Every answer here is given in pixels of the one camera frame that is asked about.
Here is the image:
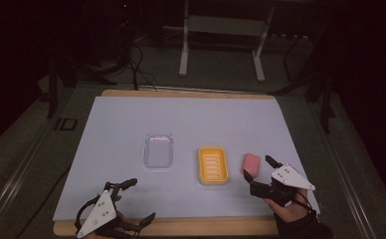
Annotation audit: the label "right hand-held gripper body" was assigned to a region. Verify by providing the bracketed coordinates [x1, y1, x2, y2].
[249, 162, 316, 207]

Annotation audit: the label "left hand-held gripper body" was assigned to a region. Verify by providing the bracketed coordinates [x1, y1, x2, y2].
[75, 181, 141, 239]

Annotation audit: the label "pink soap bar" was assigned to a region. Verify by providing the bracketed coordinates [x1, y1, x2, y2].
[241, 152, 262, 178]

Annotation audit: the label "person's left hand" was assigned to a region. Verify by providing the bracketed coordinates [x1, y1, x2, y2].
[82, 211, 139, 239]

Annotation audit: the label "person's right hand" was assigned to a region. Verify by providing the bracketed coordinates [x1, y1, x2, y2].
[264, 187, 315, 224]

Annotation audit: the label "yellow soap dish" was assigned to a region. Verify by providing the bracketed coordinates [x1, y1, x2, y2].
[197, 145, 231, 186]

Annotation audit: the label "wooden table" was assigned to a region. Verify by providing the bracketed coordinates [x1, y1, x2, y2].
[53, 88, 282, 238]

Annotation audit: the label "clear plastic lid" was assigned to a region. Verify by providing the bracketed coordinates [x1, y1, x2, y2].
[142, 132, 175, 169]

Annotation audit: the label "white table mat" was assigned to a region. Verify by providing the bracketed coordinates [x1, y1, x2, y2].
[52, 96, 321, 222]

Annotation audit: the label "dark metal stand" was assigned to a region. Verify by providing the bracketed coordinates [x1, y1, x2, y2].
[268, 34, 337, 134]
[38, 54, 117, 120]

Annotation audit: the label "white metal stand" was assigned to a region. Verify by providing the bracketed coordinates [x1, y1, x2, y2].
[178, 0, 277, 84]

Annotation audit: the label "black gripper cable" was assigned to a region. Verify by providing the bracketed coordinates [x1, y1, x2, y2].
[74, 197, 99, 233]
[293, 189, 316, 214]

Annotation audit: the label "black floor cables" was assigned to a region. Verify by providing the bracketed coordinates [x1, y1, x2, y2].
[126, 42, 159, 92]

